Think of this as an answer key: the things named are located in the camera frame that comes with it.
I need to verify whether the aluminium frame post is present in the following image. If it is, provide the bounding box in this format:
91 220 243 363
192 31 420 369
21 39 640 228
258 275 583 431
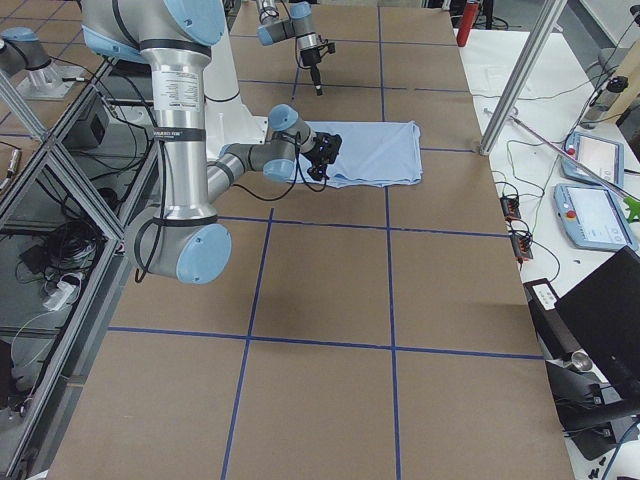
478 0 567 156

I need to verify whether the metal reacher grabber stick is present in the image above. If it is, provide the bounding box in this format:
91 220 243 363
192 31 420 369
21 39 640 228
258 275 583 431
506 110 639 223

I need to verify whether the black usb hub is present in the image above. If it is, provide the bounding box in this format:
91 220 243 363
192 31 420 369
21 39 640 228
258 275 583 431
509 230 533 264

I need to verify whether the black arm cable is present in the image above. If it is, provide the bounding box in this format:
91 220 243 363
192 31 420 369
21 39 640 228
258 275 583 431
231 134 329 201

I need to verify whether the blue teach pendant far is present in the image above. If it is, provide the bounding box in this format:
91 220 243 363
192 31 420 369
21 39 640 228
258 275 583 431
564 132 624 187

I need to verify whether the aluminium frame rail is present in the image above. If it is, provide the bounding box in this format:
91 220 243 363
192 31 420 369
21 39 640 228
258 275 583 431
1 60 159 479

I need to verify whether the blue teach pendant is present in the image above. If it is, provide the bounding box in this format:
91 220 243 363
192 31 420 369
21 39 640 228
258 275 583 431
564 132 624 187
553 184 639 252

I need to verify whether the blue teach pendant near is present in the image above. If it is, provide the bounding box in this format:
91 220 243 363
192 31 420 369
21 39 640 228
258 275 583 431
553 184 639 252

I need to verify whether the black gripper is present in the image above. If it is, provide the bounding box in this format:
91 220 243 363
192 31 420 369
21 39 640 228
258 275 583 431
298 41 336 96
306 132 342 181

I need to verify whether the light blue t-shirt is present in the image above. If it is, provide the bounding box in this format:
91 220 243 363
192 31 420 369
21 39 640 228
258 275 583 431
310 121 423 188

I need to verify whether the red cylinder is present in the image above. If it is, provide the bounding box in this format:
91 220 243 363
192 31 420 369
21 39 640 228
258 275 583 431
456 0 480 48

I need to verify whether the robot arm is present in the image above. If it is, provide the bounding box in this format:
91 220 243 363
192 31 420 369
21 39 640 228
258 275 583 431
82 1 342 284
255 0 336 96

